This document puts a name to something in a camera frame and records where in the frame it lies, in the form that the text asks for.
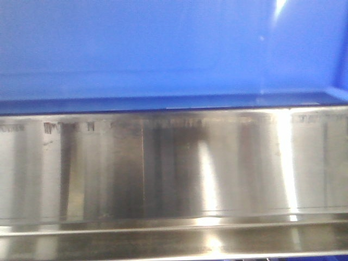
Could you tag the large blue plastic bin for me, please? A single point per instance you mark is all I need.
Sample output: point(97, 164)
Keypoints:
point(85, 56)

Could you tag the stainless steel shelf rail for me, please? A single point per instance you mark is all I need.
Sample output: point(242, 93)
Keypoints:
point(209, 184)

